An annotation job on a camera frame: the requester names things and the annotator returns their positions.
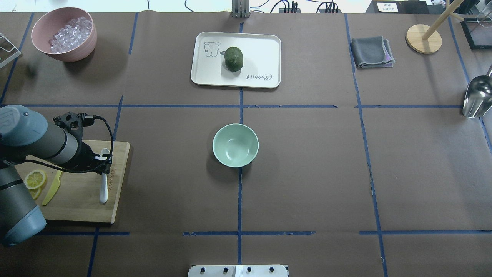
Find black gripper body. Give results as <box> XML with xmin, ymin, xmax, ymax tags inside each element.
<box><xmin>75</xmin><ymin>143</ymin><xmax>101</xmax><ymax>172</ymax></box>

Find black power box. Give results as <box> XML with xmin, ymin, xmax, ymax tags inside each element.
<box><xmin>365</xmin><ymin>0</ymin><xmax>429</xmax><ymax>14</ymax></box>

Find beige serving tray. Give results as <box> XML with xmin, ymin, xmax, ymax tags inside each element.
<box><xmin>190</xmin><ymin>32</ymin><xmax>281</xmax><ymax>89</ymax></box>

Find wooden paper towel stand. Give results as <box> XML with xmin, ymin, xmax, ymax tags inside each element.
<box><xmin>405</xmin><ymin>0</ymin><xmax>464</xmax><ymax>54</ymax></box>

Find yellow plastic knife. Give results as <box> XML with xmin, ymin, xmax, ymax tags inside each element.
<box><xmin>42</xmin><ymin>170</ymin><xmax>63</xmax><ymax>206</ymax></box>

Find metal scoop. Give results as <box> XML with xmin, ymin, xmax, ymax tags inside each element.
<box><xmin>462</xmin><ymin>67</ymin><xmax>492</xmax><ymax>118</ymax></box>

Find aluminium frame post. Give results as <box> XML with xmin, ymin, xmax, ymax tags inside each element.
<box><xmin>231</xmin><ymin>0</ymin><xmax>251</xmax><ymax>18</ymax></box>

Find green lime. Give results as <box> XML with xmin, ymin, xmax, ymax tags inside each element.
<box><xmin>224</xmin><ymin>46</ymin><xmax>244</xmax><ymax>72</ymax></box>

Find pink bowl with ice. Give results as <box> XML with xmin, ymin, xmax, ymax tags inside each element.
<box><xmin>31</xmin><ymin>7</ymin><xmax>97</xmax><ymax>62</ymax></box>

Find green ceramic bowl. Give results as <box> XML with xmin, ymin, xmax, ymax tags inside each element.
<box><xmin>212</xmin><ymin>124</ymin><xmax>259</xmax><ymax>168</ymax></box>

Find white pillar mount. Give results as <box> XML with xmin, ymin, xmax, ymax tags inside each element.
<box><xmin>188</xmin><ymin>264</ymin><xmax>289</xmax><ymax>277</ymax></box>

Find white plastic spoon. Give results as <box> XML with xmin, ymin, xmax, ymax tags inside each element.
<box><xmin>100</xmin><ymin>149</ymin><xmax>111</xmax><ymax>204</ymax></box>

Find lemon slices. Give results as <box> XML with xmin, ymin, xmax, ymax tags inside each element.
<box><xmin>23</xmin><ymin>170</ymin><xmax>47</xmax><ymax>200</ymax></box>

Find glass on black tray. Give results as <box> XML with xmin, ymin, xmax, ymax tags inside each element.
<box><xmin>476</xmin><ymin>1</ymin><xmax>492</xmax><ymax>28</ymax></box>

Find wooden cutting board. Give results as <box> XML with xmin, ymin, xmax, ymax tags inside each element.
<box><xmin>15</xmin><ymin>141</ymin><xmax>131</xmax><ymax>224</ymax></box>

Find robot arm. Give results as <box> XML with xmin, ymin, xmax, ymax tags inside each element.
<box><xmin>0</xmin><ymin>105</ymin><xmax>112</xmax><ymax>247</ymax></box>

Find dark grey square dish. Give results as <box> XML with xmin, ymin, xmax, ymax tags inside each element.
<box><xmin>350</xmin><ymin>36</ymin><xmax>395</xmax><ymax>68</ymax></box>

